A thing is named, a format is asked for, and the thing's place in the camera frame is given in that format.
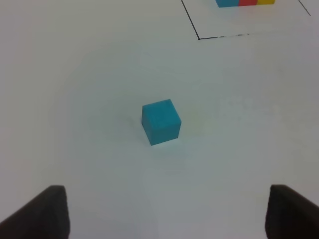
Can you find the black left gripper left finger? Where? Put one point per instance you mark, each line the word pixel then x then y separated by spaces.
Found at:
pixel 44 217

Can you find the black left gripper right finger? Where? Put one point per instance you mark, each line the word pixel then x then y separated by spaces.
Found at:
pixel 290 215

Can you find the template yellow cube block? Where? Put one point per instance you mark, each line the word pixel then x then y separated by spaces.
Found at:
pixel 265 2

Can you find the template red cube block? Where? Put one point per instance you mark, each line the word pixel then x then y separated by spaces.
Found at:
pixel 247 2

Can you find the template blue cube block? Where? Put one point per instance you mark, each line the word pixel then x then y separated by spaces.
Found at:
pixel 227 3

